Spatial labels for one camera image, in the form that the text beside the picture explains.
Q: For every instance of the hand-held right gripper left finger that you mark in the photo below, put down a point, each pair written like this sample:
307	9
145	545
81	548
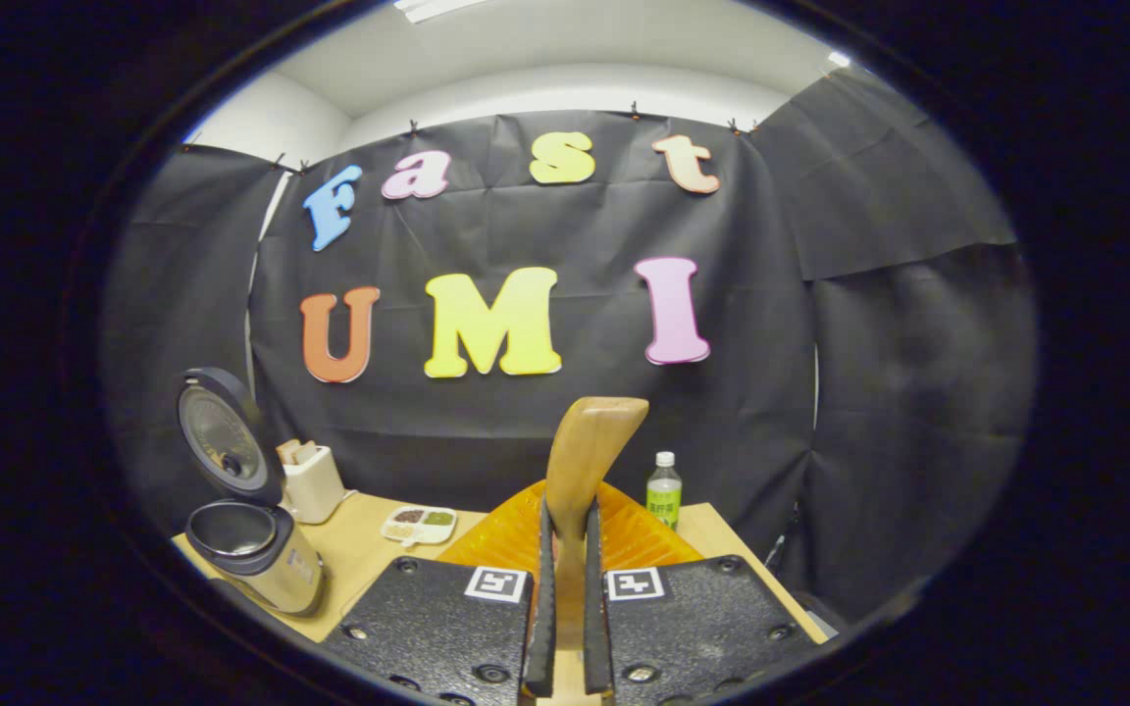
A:
543	608

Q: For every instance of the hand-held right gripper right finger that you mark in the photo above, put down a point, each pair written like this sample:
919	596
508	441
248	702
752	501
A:
594	608

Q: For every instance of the wooden spoon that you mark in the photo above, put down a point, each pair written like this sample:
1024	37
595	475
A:
590	441

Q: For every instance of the black silver rice cooker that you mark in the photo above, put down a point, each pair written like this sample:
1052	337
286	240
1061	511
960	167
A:
261	559

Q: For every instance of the green tea bottle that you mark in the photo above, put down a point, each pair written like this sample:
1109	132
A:
664	500

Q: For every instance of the white divided snack dish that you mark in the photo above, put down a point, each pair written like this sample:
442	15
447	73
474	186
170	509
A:
418	525

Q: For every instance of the white toaster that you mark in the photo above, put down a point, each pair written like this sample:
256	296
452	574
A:
315	485

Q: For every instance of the toast slice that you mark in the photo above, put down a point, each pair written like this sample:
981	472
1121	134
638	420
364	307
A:
287	452
305	451

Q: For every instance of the black backdrop cloth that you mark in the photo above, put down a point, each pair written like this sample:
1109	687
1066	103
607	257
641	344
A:
771	343

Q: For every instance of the small ceiling light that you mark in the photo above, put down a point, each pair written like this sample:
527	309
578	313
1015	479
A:
838	59

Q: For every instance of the long ceiling light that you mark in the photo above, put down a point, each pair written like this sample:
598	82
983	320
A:
442	8

